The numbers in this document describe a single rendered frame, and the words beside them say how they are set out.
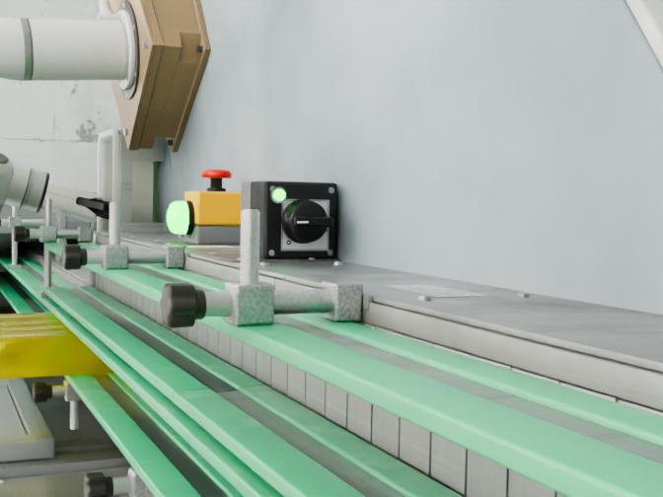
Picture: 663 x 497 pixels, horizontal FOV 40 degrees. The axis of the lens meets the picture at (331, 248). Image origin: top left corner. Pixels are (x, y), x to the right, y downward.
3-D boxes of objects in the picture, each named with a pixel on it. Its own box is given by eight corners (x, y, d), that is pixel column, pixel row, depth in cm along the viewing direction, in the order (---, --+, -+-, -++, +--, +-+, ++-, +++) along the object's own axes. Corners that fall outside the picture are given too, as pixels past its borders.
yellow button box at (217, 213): (235, 243, 128) (183, 243, 125) (236, 188, 128) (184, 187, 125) (252, 245, 122) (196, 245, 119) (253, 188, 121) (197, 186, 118)
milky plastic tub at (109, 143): (140, 248, 183) (96, 248, 179) (141, 135, 181) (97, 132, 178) (161, 253, 167) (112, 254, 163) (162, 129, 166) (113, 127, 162)
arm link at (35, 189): (17, 208, 170) (32, 212, 171) (21, 207, 162) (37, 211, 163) (28, 170, 170) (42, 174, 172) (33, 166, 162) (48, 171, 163)
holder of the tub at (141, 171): (143, 275, 183) (103, 275, 180) (144, 136, 181) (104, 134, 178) (163, 283, 167) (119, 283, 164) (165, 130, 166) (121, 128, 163)
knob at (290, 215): (322, 243, 94) (334, 245, 91) (280, 243, 93) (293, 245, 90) (323, 199, 94) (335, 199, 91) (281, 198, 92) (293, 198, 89)
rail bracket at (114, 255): (180, 266, 106) (59, 268, 101) (181, 203, 106) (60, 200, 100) (188, 269, 102) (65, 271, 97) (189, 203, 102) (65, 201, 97)
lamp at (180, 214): (185, 234, 124) (163, 234, 123) (185, 200, 124) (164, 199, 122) (194, 235, 120) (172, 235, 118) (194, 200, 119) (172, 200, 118)
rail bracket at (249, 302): (347, 316, 64) (156, 322, 59) (349, 210, 64) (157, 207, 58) (372, 323, 60) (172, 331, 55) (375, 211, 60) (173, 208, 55)
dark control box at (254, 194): (311, 254, 103) (239, 255, 99) (312, 183, 102) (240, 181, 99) (341, 259, 95) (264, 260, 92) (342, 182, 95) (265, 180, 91)
